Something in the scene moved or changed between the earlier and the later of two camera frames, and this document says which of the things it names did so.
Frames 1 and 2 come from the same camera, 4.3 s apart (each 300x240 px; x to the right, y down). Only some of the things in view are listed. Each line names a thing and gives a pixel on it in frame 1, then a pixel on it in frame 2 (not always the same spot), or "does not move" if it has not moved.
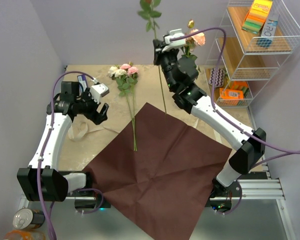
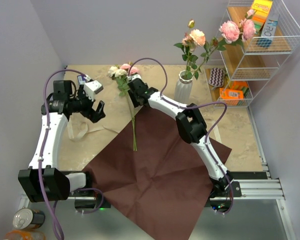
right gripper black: [159, 54] → [134, 100]
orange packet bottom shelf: [228, 97] does not move
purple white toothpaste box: [82, 80] does not move
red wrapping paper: [160, 173] does not move
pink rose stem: [149, 8] → [231, 33]
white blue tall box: [269, 31] does not move
